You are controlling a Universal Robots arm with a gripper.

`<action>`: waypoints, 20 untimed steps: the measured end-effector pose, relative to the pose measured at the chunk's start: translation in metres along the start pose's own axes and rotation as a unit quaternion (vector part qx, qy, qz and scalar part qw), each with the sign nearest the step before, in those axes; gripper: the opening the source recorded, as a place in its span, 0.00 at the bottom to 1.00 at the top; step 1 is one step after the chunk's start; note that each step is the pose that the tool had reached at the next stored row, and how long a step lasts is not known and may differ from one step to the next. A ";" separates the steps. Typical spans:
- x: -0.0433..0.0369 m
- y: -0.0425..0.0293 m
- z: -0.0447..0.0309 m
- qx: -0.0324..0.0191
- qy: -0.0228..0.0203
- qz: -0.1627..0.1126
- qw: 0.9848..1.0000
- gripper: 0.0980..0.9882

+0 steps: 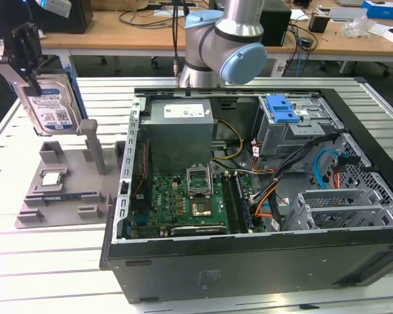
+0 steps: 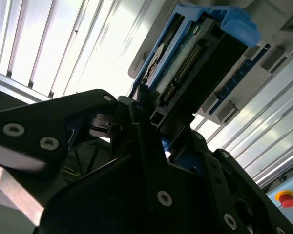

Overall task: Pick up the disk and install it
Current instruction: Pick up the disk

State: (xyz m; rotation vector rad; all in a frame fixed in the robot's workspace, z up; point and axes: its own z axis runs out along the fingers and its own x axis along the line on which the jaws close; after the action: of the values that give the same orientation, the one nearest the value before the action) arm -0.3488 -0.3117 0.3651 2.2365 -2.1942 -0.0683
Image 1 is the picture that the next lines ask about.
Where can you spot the black open PC case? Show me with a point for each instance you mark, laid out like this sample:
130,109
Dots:
249,268

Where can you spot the large black box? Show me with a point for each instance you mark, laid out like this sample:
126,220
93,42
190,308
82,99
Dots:
80,19

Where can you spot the green motherboard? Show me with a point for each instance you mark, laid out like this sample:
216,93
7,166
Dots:
170,202

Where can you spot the long wooden desk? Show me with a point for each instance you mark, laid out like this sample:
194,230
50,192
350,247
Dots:
118,41

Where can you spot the flat grey box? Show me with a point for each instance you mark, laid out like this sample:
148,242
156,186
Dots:
347,14

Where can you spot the blue cardboard box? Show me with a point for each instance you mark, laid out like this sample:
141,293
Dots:
384,7

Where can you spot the grey metal disk bay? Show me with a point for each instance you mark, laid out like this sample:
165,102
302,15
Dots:
340,216

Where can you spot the black RAM slot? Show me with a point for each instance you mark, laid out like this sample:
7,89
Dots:
230,202

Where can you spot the RAM stick in slot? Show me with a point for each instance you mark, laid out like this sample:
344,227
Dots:
244,206

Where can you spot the brown cardboard sheet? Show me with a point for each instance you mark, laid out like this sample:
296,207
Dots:
118,4

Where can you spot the grey power supply unit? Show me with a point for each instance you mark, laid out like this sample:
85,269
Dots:
177,140

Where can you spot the black graphics card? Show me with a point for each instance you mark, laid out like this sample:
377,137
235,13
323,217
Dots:
199,230

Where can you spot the blue plastic cage latch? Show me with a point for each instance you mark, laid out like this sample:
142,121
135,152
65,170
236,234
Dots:
281,109

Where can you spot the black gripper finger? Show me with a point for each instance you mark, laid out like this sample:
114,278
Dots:
27,49

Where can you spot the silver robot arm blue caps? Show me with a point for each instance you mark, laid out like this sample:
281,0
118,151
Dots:
216,32

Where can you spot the grey metal drive cage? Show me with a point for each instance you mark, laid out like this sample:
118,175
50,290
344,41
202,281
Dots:
281,137

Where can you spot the CPU socket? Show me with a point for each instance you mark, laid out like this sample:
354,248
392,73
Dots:
201,209

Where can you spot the white crumpled paper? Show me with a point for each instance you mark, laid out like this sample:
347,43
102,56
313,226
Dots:
42,34

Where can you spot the flat white keyboard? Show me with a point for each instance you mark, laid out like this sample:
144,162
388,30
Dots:
165,13

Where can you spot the hard disk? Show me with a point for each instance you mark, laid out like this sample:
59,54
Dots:
52,111

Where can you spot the clear plastic bag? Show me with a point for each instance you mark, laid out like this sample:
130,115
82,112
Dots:
355,27

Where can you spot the small black box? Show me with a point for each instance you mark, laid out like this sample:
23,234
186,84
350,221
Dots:
318,23

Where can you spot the black tower on desk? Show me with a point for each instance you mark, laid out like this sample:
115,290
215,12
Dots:
278,26

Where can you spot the silver CPU chip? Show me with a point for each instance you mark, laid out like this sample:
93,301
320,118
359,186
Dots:
51,179

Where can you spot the dark RAM stick on rack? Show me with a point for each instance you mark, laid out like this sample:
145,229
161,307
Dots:
65,197

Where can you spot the grey plastic parts rack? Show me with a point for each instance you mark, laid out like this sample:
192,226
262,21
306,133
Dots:
68,186

